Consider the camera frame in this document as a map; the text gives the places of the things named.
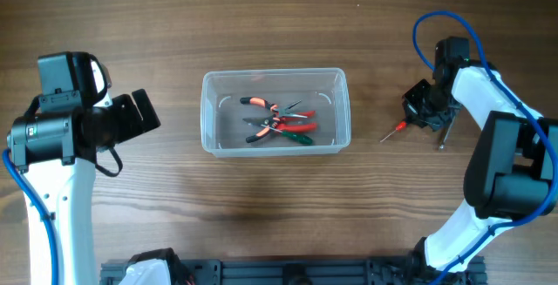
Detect green handle screwdriver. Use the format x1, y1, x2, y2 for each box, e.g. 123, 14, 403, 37
264, 126, 313, 146

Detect red handle snips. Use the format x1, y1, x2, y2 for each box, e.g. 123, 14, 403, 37
243, 111, 317, 133

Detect black red handle screwdriver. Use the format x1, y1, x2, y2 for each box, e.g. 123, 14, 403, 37
380, 119, 409, 143

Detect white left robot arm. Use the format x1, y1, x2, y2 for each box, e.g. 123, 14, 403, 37
3, 89, 160, 284

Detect clear plastic container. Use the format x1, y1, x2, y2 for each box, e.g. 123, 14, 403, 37
201, 67, 351, 158

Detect orange black needle-nose pliers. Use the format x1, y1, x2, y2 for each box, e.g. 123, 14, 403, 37
239, 97, 316, 145

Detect silver socket wrench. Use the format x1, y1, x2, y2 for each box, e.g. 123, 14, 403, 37
438, 119, 455, 151

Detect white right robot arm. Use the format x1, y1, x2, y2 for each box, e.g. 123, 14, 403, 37
402, 37, 557, 282

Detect black aluminium base frame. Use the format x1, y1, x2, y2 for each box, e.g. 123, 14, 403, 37
99, 254, 486, 285

